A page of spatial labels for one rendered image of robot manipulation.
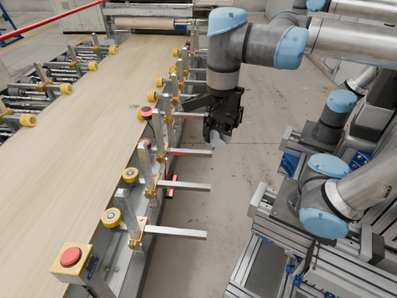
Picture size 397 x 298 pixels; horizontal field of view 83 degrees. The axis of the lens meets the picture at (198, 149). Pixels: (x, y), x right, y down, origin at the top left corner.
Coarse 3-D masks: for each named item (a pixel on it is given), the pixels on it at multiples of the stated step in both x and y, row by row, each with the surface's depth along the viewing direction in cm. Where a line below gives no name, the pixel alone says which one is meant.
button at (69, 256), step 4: (68, 248) 53; (72, 248) 53; (76, 248) 53; (64, 252) 52; (68, 252) 52; (72, 252) 52; (76, 252) 52; (64, 256) 51; (68, 256) 51; (72, 256) 51; (76, 256) 51; (60, 260) 51; (64, 260) 51; (68, 260) 51; (72, 260) 51; (76, 260) 51; (64, 264) 50; (68, 264) 50
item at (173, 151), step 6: (150, 150) 136; (156, 150) 135; (168, 150) 135; (174, 150) 135; (180, 150) 135; (186, 150) 135; (192, 150) 135; (198, 150) 135; (204, 150) 135; (198, 156) 135; (204, 156) 134; (210, 156) 134
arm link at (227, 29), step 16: (224, 16) 41; (240, 16) 41; (208, 32) 45; (224, 32) 43; (240, 32) 42; (208, 48) 47; (224, 48) 44; (240, 48) 43; (208, 64) 49; (224, 64) 47; (240, 64) 49
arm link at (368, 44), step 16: (288, 16) 48; (304, 16) 49; (320, 32) 47; (336, 32) 46; (352, 32) 46; (368, 32) 45; (384, 32) 44; (320, 48) 49; (336, 48) 48; (352, 48) 47; (368, 48) 46; (384, 48) 45; (368, 64) 49; (384, 64) 47
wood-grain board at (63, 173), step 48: (144, 48) 266; (96, 96) 177; (144, 96) 177; (48, 144) 133; (96, 144) 133; (0, 192) 106; (48, 192) 106; (96, 192) 106; (0, 240) 88; (48, 240) 88; (0, 288) 76; (48, 288) 76
